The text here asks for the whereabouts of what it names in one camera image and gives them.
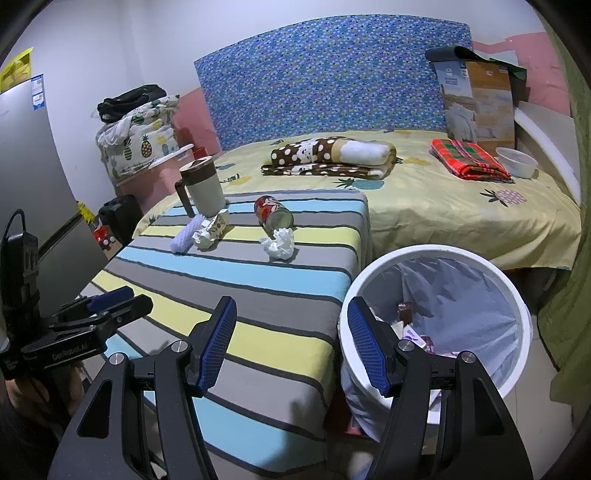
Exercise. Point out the white plastic bin liner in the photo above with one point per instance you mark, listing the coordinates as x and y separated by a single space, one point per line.
461 300

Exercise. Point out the red white toy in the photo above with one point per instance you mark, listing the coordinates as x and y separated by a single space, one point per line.
102 236

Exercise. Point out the green curtain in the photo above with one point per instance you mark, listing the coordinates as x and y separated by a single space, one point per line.
570 230

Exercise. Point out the beige mug brown lid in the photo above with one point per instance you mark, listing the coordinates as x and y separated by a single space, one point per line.
207 189

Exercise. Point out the brown snack wrapper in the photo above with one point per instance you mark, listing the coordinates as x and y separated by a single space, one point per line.
405 313

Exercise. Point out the quilt packaging box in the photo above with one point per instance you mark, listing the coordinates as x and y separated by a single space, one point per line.
480 106

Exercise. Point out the blue white sticker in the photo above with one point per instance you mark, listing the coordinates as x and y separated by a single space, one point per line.
38 92

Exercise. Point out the pineapple print bedding bundle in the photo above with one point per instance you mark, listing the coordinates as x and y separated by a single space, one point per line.
138 147

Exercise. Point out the crumpled printed paper cup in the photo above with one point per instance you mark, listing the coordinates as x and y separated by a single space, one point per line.
210 230

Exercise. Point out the folded brown polka dot cloth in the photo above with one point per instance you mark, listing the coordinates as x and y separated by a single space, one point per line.
323 171

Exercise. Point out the white bed frame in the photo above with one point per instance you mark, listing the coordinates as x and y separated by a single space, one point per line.
549 134

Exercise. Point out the striped tablecloth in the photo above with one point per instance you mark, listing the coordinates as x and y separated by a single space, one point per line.
258 295

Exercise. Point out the yellow sticker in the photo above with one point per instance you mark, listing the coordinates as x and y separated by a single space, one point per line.
16 69

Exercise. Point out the grey refrigerator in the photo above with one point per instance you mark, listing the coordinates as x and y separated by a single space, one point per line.
32 161

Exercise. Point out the white foam fruit net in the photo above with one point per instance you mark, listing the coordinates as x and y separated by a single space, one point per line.
187 237

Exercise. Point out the purple milk carton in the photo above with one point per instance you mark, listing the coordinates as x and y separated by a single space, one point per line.
415 339

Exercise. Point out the white bowl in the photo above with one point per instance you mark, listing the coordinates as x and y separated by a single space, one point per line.
517 162

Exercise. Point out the red box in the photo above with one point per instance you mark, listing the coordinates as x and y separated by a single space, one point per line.
200 152

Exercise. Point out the yellow pineapple bed sheet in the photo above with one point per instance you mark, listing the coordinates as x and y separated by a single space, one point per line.
438 217

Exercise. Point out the rolled brown polka dot blanket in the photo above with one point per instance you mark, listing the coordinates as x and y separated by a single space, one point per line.
323 150

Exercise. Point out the crumpled white tissue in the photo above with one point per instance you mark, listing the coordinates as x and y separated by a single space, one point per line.
279 244

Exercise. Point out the white trash bin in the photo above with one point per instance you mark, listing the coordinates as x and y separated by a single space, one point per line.
515 364

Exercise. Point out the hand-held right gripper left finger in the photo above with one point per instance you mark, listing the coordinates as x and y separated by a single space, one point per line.
217 341

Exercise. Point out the blue floral headboard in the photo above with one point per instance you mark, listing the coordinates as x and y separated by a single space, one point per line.
323 83

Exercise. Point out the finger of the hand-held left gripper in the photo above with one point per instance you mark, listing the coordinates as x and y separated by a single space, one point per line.
111 297
124 314

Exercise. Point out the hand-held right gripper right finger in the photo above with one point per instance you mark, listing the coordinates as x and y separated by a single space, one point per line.
367 346

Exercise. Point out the red plaid cloth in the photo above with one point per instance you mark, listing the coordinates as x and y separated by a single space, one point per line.
466 159

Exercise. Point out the black case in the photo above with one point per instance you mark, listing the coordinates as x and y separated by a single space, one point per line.
120 217

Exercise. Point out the red drink can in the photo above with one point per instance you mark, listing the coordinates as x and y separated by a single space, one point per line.
270 210

